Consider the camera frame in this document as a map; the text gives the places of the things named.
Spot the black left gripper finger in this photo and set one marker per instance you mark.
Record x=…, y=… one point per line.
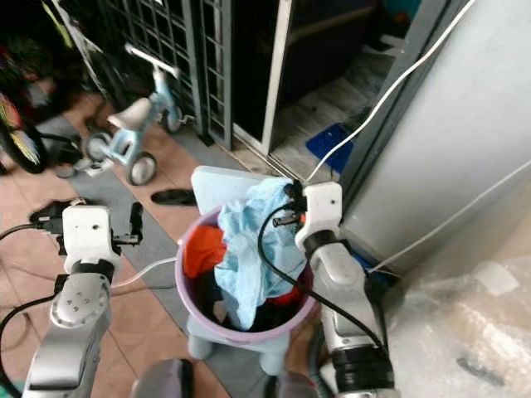
x=135, y=220

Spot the light blue cloth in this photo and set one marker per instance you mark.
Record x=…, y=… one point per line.
x=249, y=249

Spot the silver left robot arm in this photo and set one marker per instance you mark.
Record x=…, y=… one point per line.
x=79, y=311

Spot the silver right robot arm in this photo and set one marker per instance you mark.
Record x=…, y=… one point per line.
x=336, y=282

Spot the white washing machine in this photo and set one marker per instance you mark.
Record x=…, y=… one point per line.
x=448, y=141

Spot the black shoe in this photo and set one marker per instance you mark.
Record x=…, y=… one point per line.
x=46, y=209

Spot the black sandal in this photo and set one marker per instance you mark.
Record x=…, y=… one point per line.
x=174, y=197

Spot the blue floor mat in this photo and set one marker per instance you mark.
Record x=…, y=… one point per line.
x=328, y=145

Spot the pale blue plastic stool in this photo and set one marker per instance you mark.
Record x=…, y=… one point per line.
x=220, y=184

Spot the orange garment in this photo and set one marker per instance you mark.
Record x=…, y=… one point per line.
x=203, y=251

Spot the red garment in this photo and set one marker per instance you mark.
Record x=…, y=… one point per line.
x=286, y=296

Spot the light blue child tricycle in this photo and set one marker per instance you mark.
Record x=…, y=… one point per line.
x=129, y=124

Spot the bicycle wheel with colourful spokes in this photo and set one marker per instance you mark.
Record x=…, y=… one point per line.
x=23, y=141

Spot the purple plastic laundry bucket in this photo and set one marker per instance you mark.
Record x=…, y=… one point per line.
x=191, y=311

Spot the black garment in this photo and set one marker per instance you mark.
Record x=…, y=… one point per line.
x=216, y=315

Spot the dark grey pillar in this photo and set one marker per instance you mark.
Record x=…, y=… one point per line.
x=398, y=91

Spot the grey robot left leg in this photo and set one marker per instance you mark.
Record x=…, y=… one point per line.
x=162, y=381

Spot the grey robot leg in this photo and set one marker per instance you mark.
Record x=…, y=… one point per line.
x=162, y=381
x=290, y=387

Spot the grey robot right leg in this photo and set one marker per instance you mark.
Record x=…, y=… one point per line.
x=290, y=387

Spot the black metal grille gate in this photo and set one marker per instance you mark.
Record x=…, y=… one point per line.
x=174, y=37

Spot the clear plastic wrap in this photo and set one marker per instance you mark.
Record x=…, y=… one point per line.
x=465, y=340

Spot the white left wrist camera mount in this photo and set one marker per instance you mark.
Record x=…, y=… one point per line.
x=90, y=232

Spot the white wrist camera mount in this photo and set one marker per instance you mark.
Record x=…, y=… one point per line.
x=323, y=207
x=90, y=232

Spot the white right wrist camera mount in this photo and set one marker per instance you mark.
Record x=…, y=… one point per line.
x=323, y=207

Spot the white door frame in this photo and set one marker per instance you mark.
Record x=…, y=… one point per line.
x=278, y=75

